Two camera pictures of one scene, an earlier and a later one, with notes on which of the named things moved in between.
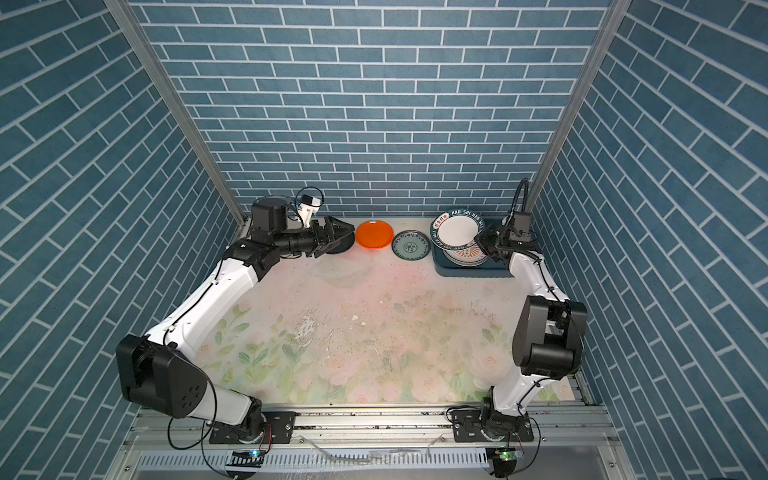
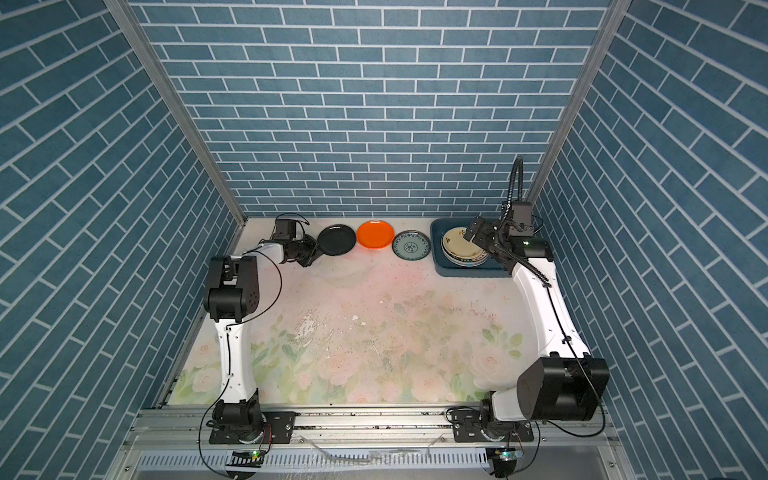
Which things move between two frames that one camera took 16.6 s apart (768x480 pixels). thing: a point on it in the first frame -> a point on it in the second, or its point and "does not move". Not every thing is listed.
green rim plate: x=456 y=229 -> x=465 y=256
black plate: x=344 y=237 does not move
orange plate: x=374 y=234 does not move
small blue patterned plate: x=411 y=245 does not move
